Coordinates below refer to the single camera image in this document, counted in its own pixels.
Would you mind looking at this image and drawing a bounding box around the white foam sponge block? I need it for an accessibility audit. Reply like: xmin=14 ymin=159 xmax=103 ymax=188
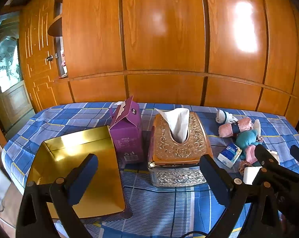
xmin=243 ymin=167 xmax=262 ymax=185

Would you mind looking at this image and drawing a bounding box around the brown satin scrunchie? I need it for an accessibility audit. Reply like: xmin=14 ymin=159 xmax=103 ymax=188
xmin=238 ymin=160 xmax=252 ymax=176

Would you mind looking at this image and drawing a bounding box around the teal plush toy pink dress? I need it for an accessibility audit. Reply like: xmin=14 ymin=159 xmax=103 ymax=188
xmin=235 ymin=130 xmax=262 ymax=164

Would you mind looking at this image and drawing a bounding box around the blue white tissue packet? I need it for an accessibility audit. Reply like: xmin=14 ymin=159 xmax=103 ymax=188
xmin=217 ymin=143 xmax=242 ymax=168

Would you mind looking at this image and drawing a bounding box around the pink towel with label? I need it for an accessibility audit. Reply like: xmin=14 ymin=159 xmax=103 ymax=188
xmin=218 ymin=117 xmax=253 ymax=138

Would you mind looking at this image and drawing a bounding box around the white sock with teal stripe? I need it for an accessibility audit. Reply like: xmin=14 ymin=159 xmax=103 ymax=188
xmin=216 ymin=110 xmax=238 ymax=124

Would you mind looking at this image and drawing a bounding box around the gold metal tray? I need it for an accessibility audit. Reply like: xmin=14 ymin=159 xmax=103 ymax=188
xmin=27 ymin=126 xmax=130 ymax=223

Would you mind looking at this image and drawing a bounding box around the ornate gold tissue box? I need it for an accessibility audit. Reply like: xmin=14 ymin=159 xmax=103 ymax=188
xmin=148 ymin=112 xmax=213 ymax=187

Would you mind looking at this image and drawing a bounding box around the wooden wardrobe panelling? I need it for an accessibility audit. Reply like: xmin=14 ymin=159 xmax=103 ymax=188
xmin=58 ymin=0 xmax=299 ymax=126

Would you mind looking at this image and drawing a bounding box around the purple paper gift box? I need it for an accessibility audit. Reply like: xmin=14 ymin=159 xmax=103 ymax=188
xmin=109 ymin=96 xmax=145 ymax=164

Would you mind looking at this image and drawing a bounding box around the glass panel door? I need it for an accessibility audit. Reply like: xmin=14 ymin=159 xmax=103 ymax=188
xmin=0 ymin=12 xmax=32 ymax=133

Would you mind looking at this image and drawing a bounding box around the wooden door with knob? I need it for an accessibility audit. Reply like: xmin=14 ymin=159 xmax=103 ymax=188
xmin=19 ymin=0 xmax=73 ymax=112

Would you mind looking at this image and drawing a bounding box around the black cable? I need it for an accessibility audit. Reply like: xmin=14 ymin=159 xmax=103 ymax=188
xmin=181 ymin=230 xmax=210 ymax=238

